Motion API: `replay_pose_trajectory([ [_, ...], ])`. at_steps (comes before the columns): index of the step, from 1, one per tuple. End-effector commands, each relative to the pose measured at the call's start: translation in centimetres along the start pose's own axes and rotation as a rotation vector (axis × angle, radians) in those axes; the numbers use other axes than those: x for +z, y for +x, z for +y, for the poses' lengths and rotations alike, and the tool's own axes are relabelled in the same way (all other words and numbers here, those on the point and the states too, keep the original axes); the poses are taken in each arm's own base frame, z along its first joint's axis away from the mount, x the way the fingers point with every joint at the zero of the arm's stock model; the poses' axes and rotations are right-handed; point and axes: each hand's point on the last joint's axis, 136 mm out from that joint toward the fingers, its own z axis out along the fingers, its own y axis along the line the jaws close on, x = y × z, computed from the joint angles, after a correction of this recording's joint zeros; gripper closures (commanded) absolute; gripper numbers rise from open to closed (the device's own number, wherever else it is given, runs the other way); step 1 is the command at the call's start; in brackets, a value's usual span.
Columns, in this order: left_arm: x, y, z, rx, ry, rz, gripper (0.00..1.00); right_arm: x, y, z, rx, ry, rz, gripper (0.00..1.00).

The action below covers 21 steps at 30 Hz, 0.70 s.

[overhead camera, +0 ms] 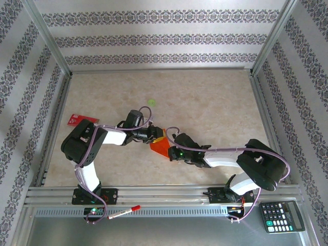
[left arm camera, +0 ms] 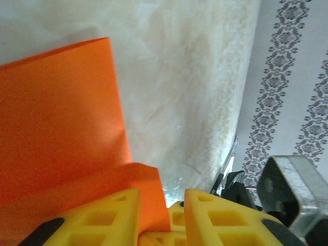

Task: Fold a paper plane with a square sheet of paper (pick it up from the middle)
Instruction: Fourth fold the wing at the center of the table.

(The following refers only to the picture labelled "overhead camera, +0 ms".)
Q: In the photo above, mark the aluminium mounting rail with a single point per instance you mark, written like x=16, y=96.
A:
x=164, y=194

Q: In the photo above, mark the red card box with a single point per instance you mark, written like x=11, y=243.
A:
x=77, y=120

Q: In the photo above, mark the steel shelf sheet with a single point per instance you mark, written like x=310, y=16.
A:
x=164, y=233

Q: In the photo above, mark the aluminium back rail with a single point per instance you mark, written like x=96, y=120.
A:
x=161, y=69

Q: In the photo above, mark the aluminium frame post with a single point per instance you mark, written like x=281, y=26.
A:
x=48, y=37
x=274, y=37

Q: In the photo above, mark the black desk calculator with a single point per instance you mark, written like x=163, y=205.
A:
x=282, y=216

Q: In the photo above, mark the aluminium side rail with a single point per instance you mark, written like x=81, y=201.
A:
x=55, y=128
x=269, y=128

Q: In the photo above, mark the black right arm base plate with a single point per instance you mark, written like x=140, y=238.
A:
x=216, y=196

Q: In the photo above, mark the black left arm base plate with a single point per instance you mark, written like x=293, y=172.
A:
x=111, y=196

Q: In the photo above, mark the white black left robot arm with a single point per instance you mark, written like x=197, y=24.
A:
x=87, y=178

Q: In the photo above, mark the small green round sticker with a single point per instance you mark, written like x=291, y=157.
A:
x=151, y=102

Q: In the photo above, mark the white marker with red cap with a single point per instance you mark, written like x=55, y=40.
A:
x=123, y=212

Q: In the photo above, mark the left controller board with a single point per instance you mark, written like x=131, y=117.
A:
x=93, y=210

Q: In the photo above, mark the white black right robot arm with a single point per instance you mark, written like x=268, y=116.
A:
x=223, y=159

